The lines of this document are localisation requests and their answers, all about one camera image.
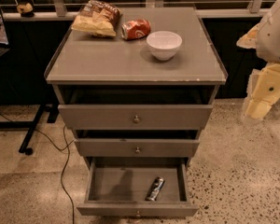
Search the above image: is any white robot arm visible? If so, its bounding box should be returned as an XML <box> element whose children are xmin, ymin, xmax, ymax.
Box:
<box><xmin>236</xmin><ymin>0</ymin><xmax>280</xmax><ymax>124</ymax></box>

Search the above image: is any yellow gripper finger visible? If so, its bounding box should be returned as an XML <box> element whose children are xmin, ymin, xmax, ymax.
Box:
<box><xmin>242</xmin><ymin>63</ymin><xmax>280</xmax><ymax>121</ymax></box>

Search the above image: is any dark redbull can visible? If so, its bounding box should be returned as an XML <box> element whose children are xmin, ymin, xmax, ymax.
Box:
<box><xmin>146</xmin><ymin>176</ymin><xmax>165</xmax><ymax>201</ymax></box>

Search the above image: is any yellow chip bag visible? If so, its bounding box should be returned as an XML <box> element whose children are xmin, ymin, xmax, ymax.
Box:
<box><xmin>71</xmin><ymin>0</ymin><xmax>121</xmax><ymax>37</ymax></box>

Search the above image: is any grey drawer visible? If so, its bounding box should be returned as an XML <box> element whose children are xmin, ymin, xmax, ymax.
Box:
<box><xmin>59</xmin><ymin>89</ymin><xmax>212</xmax><ymax>130</ymax></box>
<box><xmin>75</xmin><ymin>130</ymin><xmax>200</xmax><ymax>158</ymax></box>
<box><xmin>77</xmin><ymin>157</ymin><xmax>198</xmax><ymax>217</ymax></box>

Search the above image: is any grey top drawer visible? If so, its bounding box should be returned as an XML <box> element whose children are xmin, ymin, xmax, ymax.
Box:
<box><xmin>59</xmin><ymin>89</ymin><xmax>212</xmax><ymax>130</ymax></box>

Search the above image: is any black floor cable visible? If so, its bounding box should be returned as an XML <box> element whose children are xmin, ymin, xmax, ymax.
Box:
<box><xmin>0</xmin><ymin>105</ymin><xmax>77</xmax><ymax>224</ymax></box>

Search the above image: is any grey bottom drawer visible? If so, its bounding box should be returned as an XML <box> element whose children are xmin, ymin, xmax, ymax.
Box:
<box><xmin>77</xmin><ymin>157</ymin><xmax>198</xmax><ymax>217</ymax></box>

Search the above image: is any grey middle drawer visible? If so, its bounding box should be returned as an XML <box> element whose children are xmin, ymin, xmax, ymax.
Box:
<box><xmin>75</xmin><ymin>130</ymin><xmax>200</xmax><ymax>158</ymax></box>

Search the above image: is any crushed orange soda can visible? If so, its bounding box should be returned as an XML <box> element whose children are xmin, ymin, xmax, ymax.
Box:
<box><xmin>121</xmin><ymin>19</ymin><xmax>151</xmax><ymax>40</ymax></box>

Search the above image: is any black desk leg frame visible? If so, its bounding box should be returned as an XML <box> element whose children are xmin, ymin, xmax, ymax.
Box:
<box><xmin>0</xmin><ymin>104</ymin><xmax>59</xmax><ymax>155</ymax></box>

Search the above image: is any small yellow object on ledge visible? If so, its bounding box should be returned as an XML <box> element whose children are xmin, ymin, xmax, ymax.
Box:
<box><xmin>17</xmin><ymin>2</ymin><xmax>35</xmax><ymax>17</ymax></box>

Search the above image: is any white ceramic bowl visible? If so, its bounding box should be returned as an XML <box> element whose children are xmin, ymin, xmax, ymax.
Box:
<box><xmin>147</xmin><ymin>31</ymin><xmax>182</xmax><ymax>61</ymax></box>

